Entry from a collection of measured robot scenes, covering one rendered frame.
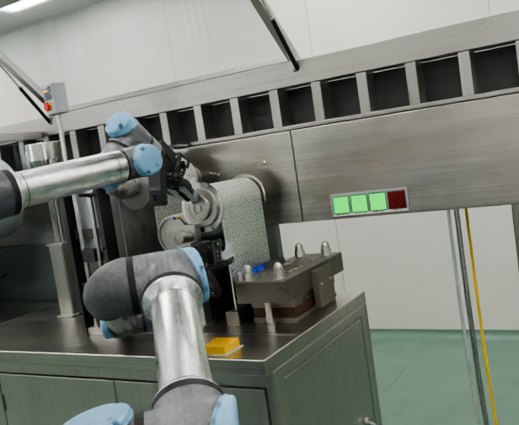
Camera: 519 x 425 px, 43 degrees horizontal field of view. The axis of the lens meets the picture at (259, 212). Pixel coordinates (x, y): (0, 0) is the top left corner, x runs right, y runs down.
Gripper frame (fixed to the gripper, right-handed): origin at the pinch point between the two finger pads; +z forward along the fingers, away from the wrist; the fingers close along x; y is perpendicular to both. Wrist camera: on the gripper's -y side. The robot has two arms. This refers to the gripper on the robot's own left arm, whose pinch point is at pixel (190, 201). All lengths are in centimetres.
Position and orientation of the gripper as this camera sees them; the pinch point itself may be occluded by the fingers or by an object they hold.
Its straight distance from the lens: 190.4
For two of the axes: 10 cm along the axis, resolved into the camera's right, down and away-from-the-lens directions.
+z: 4.8, 5.1, 7.2
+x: -8.6, 0.9, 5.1
